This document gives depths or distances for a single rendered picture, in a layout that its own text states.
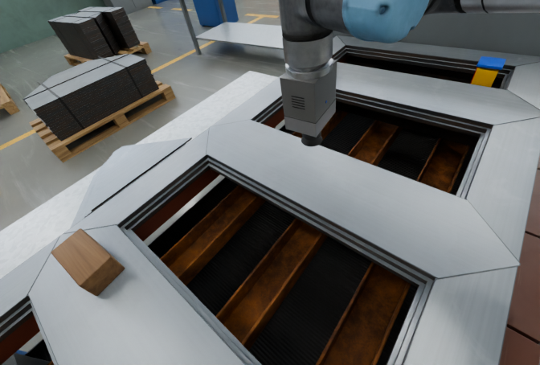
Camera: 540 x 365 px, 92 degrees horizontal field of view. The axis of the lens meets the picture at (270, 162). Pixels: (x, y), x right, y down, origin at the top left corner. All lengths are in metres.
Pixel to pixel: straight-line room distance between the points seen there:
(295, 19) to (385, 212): 0.37
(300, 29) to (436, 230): 0.40
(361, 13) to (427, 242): 0.39
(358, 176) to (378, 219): 0.11
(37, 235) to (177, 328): 0.59
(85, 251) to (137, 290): 0.12
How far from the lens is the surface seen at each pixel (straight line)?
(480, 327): 0.50
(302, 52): 0.40
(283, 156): 0.65
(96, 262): 0.57
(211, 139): 0.77
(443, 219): 0.57
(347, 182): 0.59
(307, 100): 0.43
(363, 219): 0.53
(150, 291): 0.55
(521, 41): 1.23
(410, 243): 0.53
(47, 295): 0.67
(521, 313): 0.56
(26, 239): 1.00
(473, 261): 0.54
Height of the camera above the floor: 1.29
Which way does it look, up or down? 43 degrees down
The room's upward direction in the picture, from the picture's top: 12 degrees counter-clockwise
